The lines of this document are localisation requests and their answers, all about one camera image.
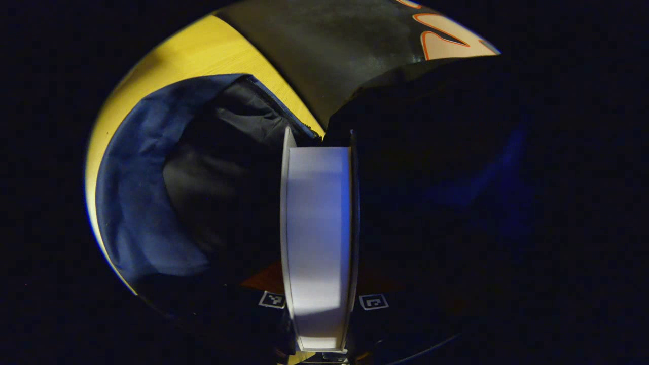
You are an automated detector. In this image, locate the black backdrop cloth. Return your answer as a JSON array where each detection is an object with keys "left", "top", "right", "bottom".
[{"left": 213, "top": 0, "right": 502, "bottom": 127}]

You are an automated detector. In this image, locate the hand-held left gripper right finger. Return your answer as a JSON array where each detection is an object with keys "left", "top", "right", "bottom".
[{"left": 350, "top": 274, "right": 467, "bottom": 363}]

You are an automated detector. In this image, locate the blue schoolbag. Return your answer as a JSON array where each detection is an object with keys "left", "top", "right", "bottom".
[{"left": 95, "top": 55, "right": 538, "bottom": 315}]

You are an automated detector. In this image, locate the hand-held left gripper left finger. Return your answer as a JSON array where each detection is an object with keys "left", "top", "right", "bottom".
[{"left": 172, "top": 261, "right": 297, "bottom": 363}]

